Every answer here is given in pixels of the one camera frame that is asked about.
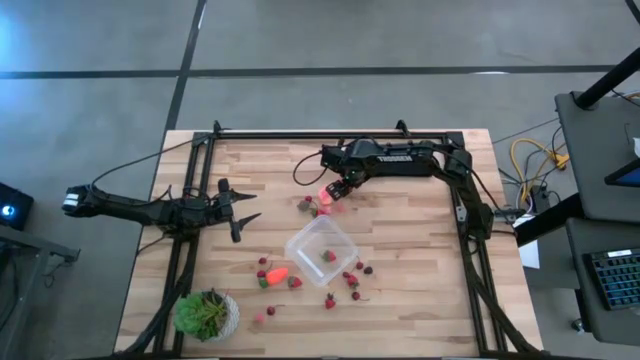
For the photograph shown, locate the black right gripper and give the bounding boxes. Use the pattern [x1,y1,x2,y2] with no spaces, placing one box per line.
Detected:
[330,164,375,202]

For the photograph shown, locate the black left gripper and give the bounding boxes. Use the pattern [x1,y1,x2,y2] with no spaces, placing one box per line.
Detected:
[212,177,263,245]

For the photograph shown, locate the orange toy carrot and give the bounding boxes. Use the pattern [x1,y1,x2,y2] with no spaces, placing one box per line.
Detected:
[257,267,290,290]

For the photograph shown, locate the clear plastic tupperware container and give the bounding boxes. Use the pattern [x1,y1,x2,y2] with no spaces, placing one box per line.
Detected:
[284,214,360,289]

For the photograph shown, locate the potted green succulent plant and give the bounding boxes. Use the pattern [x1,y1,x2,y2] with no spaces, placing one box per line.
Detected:
[172,287,241,344]

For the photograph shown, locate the white paper sheet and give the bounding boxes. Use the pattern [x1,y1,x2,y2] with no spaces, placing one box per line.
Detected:
[517,214,541,271]

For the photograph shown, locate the black power strip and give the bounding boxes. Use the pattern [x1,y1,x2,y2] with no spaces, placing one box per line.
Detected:
[529,184,551,214]

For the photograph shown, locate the black desk beam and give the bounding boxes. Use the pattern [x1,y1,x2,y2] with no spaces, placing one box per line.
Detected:
[514,192,584,246]

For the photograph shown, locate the grey metal stand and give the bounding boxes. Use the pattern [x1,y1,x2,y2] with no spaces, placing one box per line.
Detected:
[0,224,81,360]

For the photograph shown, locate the black box with blue light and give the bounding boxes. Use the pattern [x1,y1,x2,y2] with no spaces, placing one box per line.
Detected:
[0,182,35,231]

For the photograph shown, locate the grey desk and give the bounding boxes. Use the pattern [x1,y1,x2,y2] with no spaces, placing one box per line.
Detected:
[564,217,640,346]
[554,92,640,224]

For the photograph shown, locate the tablet with blue screen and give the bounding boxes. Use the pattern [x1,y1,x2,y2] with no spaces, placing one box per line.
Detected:
[604,159,640,189]

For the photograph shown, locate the black pole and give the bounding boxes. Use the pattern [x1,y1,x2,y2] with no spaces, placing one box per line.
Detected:
[572,47,640,111]

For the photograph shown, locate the black keyboard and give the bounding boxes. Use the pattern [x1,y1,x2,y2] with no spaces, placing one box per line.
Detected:
[582,248,640,311]

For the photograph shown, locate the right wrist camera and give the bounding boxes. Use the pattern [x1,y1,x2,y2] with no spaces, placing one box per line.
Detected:
[320,143,351,170]

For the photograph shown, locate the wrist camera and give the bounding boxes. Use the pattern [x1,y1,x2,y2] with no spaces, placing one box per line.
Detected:
[196,197,219,225]
[320,143,351,170]

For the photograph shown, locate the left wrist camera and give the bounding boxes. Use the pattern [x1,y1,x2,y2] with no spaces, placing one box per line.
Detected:
[196,197,219,225]

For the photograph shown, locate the black right camera cable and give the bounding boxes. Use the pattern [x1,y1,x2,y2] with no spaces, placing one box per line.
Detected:
[292,151,326,187]

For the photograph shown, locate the black aluminium table frame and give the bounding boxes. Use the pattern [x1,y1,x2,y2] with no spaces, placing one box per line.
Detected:
[117,119,544,360]

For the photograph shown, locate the long black cable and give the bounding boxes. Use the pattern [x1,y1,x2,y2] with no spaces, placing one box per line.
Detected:
[91,139,196,186]

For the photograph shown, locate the yellow cable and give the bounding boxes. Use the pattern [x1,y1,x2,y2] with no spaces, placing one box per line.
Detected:
[508,137,571,201]

